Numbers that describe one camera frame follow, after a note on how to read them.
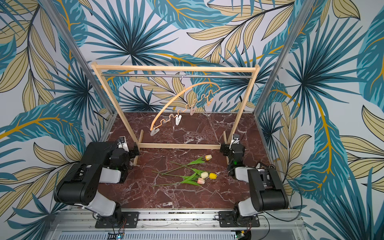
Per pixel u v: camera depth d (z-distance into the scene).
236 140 0.78
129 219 0.73
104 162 0.89
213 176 0.86
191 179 0.85
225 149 0.85
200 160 0.95
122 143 0.78
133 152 0.84
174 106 1.20
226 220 0.73
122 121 0.76
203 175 0.85
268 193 0.45
